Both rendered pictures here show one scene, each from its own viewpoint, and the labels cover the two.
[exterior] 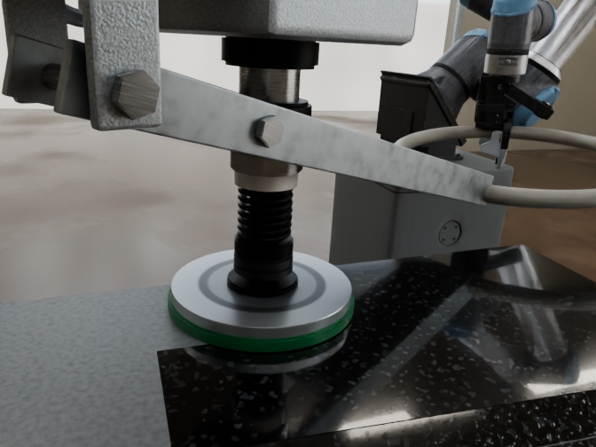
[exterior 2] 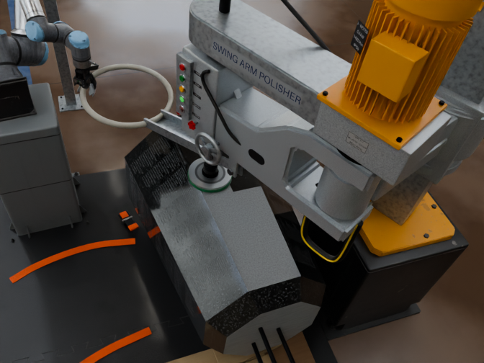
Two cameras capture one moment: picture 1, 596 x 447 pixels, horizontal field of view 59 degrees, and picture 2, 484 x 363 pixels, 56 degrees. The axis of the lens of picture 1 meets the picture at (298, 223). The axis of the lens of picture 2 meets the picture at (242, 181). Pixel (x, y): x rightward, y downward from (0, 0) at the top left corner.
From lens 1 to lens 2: 2.15 m
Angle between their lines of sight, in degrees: 81
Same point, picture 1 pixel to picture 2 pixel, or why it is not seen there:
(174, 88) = not seen: hidden behind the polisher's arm
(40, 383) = (245, 207)
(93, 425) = (255, 196)
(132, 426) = (255, 191)
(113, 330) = (225, 200)
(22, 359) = (238, 212)
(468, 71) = (13, 57)
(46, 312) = (220, 214)
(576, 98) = not seen: outside the picture
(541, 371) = not seen: hidden behind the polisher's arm
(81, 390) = (247, 200)
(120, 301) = (212, 202)
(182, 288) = (215, 186)
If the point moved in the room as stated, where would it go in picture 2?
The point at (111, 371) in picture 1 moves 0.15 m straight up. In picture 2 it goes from (240, 197) to (244, 176)
